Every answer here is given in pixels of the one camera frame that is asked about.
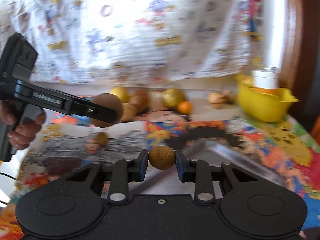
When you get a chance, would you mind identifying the yellow lemon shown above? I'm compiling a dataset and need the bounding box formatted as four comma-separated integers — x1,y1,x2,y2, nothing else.
110,87,130,103

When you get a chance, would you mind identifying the person's left hand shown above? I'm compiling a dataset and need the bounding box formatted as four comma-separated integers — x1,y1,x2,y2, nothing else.
1,100,46,150

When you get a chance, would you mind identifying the brown wooden window frame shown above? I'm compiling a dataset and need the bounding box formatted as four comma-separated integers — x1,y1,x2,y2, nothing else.
280,0,319,120

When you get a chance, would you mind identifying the yellow plastic bowl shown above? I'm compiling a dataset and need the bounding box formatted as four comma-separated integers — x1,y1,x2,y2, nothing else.
235,74,299,123

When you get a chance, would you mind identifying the cartoon print white curtain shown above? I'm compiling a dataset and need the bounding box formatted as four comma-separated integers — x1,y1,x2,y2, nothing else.
1,0,263,85

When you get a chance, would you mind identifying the brown avocado-shaped fruit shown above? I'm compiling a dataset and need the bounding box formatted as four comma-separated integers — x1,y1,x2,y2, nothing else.
130,89,149,114

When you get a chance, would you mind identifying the small brown round fruit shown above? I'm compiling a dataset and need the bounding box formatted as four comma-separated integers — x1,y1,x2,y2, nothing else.
148,146,176,170

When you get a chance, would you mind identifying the colourful cartoon drawing mat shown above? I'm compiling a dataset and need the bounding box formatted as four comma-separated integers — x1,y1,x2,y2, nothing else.
0,94,320,240

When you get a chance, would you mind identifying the large brown kiwi fruit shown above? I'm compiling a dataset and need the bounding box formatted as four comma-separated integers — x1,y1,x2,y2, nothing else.
90,93,123,128

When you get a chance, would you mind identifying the green-yellow round fruit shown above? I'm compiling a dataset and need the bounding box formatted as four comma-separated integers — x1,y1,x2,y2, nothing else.
162,88,185,108

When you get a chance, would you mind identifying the white and orange cup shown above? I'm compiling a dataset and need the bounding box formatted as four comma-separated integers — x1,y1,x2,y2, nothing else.
252,67,278,89

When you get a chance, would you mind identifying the small orange tangerine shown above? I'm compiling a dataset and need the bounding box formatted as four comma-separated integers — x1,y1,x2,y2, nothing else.
177,101,193,115

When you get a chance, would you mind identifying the metal tray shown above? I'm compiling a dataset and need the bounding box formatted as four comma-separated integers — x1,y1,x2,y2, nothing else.
128,139,286,196

